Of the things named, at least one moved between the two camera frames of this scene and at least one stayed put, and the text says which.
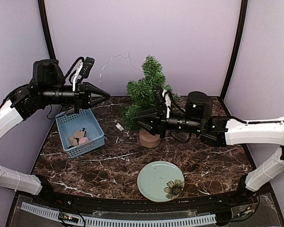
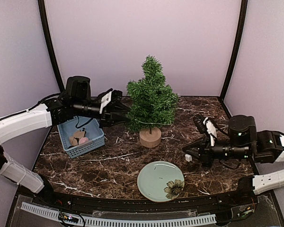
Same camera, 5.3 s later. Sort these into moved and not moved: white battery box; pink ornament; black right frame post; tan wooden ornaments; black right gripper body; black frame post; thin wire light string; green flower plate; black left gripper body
Moved: white battery box; thin wire light string; black left gripper body; black right gripper body
Not moved: black right frame post; pink ornament; black frame post; tan wooden ornaments; green flower plate
